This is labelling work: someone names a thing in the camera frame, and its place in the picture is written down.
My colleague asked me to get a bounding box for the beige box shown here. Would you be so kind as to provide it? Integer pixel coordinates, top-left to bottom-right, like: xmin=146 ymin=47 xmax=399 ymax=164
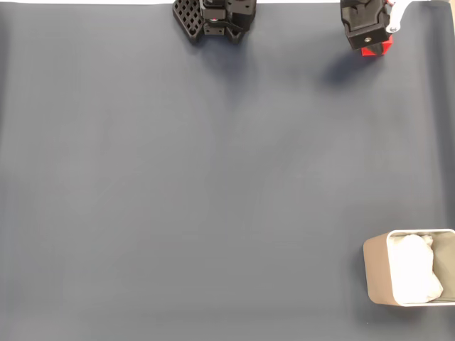
xmin=362 ymin=228 xmax=455 ymax=307

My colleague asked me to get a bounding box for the white crumpled tissue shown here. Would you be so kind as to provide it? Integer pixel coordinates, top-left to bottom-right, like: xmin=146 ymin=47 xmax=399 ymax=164
xmin=387 ymin=233 xmax=445 ymax=305

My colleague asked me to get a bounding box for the red cube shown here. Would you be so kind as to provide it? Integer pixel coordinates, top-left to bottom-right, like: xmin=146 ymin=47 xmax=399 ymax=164
xmin=361 ymin=33 xmax=395 ymax=58

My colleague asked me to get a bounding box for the white camera board with mount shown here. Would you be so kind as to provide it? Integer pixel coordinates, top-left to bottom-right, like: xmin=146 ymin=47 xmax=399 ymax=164
xmin=386 ymin=0 xmax=412 ymax=34

